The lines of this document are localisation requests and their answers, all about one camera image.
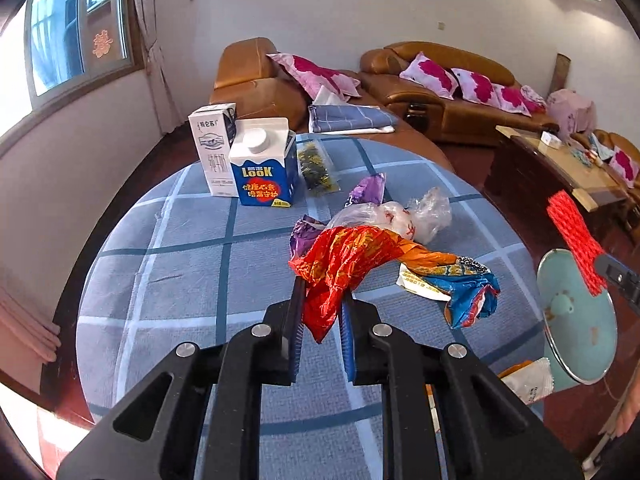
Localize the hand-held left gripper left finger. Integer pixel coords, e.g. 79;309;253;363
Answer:
56;276;307;480

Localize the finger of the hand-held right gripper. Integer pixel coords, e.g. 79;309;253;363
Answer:
595;254;640;316

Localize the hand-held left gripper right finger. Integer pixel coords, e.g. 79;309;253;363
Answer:
339;292;586;480

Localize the red foam fruit net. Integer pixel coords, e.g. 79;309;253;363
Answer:
546;191;608;297

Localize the teal plastic bin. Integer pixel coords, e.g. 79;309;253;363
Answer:
536;248;618;392

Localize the red orange blue snack wrapper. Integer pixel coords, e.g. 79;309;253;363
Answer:
289;225;501;343

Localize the white printed paper wrapper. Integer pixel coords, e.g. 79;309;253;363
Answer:
397;262;451;302

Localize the white snack wrapper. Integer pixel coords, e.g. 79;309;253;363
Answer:
500;357;555;403

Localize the clear plastic bag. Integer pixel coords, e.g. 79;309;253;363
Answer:
327;187;453;243

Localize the person's right hand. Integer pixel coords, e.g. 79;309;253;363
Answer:
615;375;640;438

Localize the blue plaid tablecloth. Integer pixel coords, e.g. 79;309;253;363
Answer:
75;132;548;480

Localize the light blue plastic packet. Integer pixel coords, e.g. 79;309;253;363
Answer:
590;132;613;161

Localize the brown leather armchair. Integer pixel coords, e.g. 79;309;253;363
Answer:
572;130;640;231

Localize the blue milk carton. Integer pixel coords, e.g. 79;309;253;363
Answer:
228;117;299;208

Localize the wooden coffee table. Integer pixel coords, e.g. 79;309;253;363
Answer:
482;125;628;233

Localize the clear packet of dark snacks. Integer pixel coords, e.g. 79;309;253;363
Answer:
296;140;341;196

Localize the pink cloth cover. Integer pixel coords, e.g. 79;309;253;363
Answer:
546;89;597;141

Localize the white milk carton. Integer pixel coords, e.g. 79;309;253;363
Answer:
188;102;240;197

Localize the pale pink floral pillow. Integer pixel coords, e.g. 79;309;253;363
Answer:
520;85;548;113

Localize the folded blue plaid sheet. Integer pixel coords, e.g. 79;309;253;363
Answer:
307;104;398;135

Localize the wooden board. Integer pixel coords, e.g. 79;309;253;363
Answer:
551;53;572;96

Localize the brown leather three-seat sofa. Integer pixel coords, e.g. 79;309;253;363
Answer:
359;41;558;147

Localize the white plastic packet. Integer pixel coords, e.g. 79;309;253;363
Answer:
312;85;348;107

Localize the brown leather chaise sofa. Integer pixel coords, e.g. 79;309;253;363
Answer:
209;37;456;173

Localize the pink pleated curtain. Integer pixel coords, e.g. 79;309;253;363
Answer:
0;280;62;363

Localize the pale curtain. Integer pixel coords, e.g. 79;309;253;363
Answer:
131;0;183;135

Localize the red paper window decoration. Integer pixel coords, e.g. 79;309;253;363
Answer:
92;30;115;57

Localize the window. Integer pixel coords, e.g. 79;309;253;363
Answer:
0;0;146;156

